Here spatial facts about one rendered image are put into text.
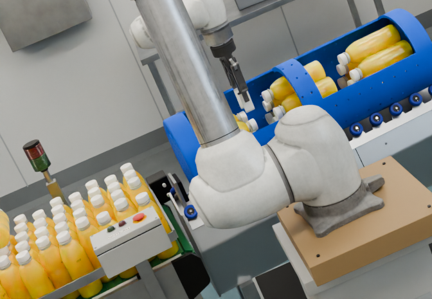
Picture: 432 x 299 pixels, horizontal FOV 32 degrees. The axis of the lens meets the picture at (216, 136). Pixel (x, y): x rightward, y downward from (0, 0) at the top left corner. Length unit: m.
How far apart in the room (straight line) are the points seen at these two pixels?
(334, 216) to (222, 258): 0.73
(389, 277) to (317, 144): 0.36
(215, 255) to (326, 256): 0.77
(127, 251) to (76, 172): 3.80
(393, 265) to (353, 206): 0.16
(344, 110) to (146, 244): 0.76
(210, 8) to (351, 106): 0.55
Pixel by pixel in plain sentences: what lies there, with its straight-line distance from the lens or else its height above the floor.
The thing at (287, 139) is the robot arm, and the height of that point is 1.30.
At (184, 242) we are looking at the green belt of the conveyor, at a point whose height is 0.90.
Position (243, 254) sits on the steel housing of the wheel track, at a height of 0.74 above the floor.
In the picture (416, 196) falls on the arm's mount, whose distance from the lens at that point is 1.85.
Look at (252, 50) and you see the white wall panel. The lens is 5.80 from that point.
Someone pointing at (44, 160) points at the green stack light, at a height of 1.19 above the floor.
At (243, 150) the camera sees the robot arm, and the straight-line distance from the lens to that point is 1.73.
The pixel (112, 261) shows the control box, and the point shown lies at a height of 1.05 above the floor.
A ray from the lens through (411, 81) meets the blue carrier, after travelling 2.53.
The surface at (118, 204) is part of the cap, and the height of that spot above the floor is 1.11.
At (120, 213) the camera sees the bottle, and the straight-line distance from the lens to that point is 2.31.
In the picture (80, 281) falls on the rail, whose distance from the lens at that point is 2.31.
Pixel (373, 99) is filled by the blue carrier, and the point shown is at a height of 1.04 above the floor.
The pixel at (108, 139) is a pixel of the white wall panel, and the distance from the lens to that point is 5.85.
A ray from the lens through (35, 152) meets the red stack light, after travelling 2.72.
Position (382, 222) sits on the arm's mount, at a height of 1.05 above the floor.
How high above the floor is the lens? 1.97
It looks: 21 degrees down
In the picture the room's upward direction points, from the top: 23 degrees counter-clockwise
